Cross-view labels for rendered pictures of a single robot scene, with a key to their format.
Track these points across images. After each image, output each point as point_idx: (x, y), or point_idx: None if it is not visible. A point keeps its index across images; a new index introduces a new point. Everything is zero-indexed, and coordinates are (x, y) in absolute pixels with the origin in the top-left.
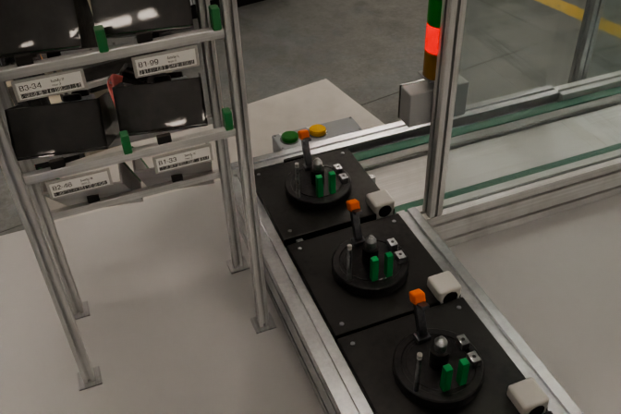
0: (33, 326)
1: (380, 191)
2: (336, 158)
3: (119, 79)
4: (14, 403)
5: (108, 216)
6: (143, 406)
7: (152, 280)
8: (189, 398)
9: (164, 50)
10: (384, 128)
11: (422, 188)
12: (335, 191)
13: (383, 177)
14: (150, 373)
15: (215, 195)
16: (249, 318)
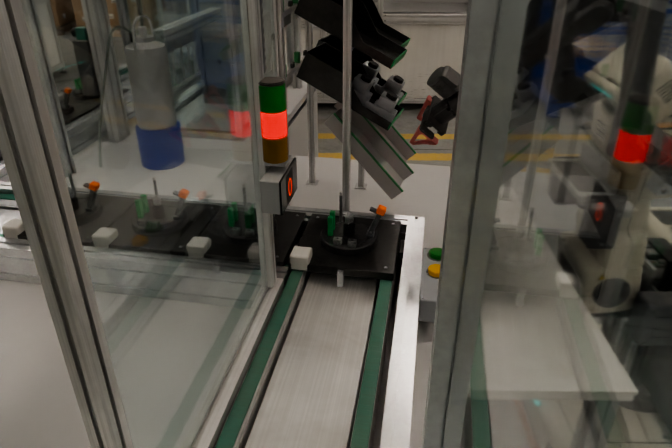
0: None
1: (306, 253)
2: (380, 262)
3: (426, 99)
4: (319, 167)
5: (440, 206)
6: None
7: (363, 207)
8: None
9: (454, 111)
10: (410, 313)
11: (318, 319)
12: (329, 236)
13: (355, 304)
14: (296, 195)
15: (431, 247)
16: None
